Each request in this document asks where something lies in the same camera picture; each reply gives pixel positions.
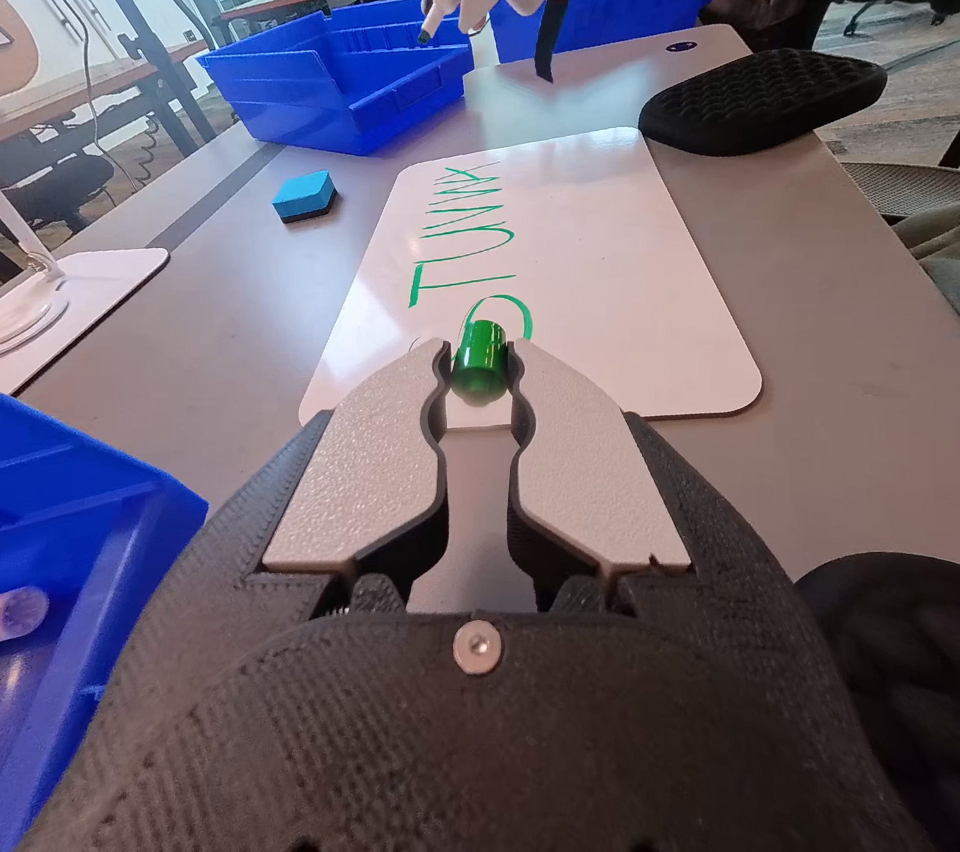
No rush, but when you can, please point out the wooden backing board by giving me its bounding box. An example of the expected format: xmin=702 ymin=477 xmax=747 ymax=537
xmin=0 ymin=0 xmax=41 ymax=100

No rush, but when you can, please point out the grey mesh office chair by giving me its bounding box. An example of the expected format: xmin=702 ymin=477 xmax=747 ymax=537
xmin=840 ymin=162 xmax=960 ymax=220

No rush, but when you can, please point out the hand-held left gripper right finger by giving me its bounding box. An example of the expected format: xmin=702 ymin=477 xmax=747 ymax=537
xmin=506 ymin=337 xmax=693 ymax=581

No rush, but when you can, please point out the dark brown jacket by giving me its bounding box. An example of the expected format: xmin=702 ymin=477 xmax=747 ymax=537
xmin=701 ymin=0 xmax=835 ymax=52

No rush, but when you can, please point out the black stand pole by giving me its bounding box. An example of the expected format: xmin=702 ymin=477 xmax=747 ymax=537
xmin=56 ymin=0 xmax=220 ymax=148

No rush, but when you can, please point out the red dry erase marker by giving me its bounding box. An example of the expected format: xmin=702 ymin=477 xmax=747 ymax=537
xmin=0 ymin=585 xmax=51 ymax=641

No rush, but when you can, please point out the black tape strip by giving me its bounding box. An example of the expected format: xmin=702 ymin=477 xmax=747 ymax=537
xmin=146 ymin=143 xmax=283 ymax=251

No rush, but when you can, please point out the black office chair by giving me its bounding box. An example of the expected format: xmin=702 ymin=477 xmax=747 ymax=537
xmin=0 ymin=156 xmax=116 ymax=232
xmin=840 ymin=0 xmax=960 ymax=40

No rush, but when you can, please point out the green marker cap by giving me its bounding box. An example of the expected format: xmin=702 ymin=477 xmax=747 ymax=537
xmin=450 ymin=319 xmax=513 ymax=404

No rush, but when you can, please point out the blue plastic bin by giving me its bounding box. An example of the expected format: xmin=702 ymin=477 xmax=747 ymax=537
xmin=487 ymin=0 xmax=720 ymax=64
xmin=196 ymin=0 xmax=476 ymax=157
xmin=0 ymin=393 xmax=210 ymax=852

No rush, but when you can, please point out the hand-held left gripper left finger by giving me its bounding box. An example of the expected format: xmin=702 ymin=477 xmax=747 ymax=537
xmin=262 ymin=337 xmax=453 ymax=579

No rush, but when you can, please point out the white whiteboard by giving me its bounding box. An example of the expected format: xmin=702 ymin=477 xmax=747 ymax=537
xmin=298 ymin=126 xmax=765 ymax=431

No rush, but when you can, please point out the blue foam eraser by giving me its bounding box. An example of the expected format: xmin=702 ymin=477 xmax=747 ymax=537
xmin=271 ymin=169 xmax=339 ymax=225

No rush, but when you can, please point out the black coiled cable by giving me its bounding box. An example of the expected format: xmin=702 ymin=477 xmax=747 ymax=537
xmin=26 ymin=0 xmax=162 ymax=193

